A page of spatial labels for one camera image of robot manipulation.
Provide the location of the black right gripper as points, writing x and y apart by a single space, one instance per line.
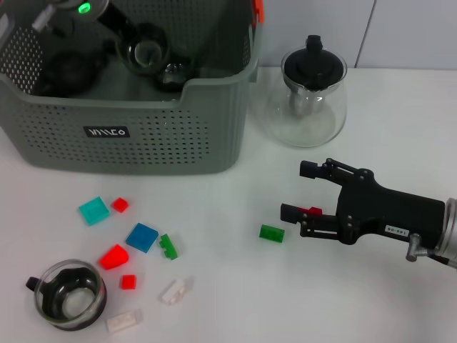
385 211

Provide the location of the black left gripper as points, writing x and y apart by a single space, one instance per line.
116 21

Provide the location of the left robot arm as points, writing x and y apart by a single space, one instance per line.
84 7

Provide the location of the grey-green perforated storage bin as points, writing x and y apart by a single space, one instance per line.
160 143

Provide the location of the long dark red brick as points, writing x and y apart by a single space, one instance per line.
314 211

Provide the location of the green rectangular toy brick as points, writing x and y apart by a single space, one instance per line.
271 234

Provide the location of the clear glass teapot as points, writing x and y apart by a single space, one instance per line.
307 128

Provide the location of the dark clay teapot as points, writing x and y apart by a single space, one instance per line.
71 71

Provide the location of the black teapot lid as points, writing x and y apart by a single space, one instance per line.
310 64

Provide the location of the green stepped toy brick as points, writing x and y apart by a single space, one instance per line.
168 247

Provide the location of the clear white toy brick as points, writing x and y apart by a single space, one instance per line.
173 292

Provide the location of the blue flat toy brick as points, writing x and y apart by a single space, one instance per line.
143 237

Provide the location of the small red sloped brick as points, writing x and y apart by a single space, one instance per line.
120 204

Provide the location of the teal flat toy brick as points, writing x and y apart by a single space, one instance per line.
93 211

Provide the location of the small red square brick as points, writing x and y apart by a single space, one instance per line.
128 282

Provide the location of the bright red wedge brick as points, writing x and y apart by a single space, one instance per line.
114 257

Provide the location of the white rectangular toy brick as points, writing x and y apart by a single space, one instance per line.
123 321

